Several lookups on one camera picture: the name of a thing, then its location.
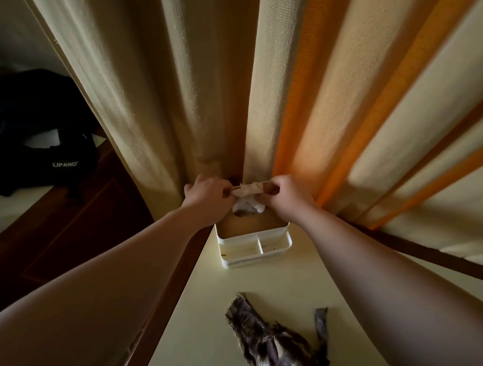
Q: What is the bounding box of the person's right hand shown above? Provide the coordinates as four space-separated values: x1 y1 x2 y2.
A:
258 172 320 226

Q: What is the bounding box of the person's left hand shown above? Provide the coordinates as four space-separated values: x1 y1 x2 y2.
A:
179 173 239 227

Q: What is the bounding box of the white tissue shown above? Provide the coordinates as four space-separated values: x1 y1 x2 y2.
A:
229 180 270 218

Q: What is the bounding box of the person's right forearm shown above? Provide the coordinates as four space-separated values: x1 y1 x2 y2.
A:
278 204 483 366

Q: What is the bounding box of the person's left forearm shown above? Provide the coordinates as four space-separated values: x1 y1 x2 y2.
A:
0 189 221 366

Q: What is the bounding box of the white plastic organizer box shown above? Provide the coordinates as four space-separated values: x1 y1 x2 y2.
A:
210 206 296 276

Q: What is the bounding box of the cream and orange curtain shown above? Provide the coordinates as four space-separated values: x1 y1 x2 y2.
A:
0 0 483 259

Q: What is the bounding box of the dark patterned cloth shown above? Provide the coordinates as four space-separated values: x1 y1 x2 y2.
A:
220 291 337 366

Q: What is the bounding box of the black bag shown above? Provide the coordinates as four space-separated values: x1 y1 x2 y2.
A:
0 65 108 205

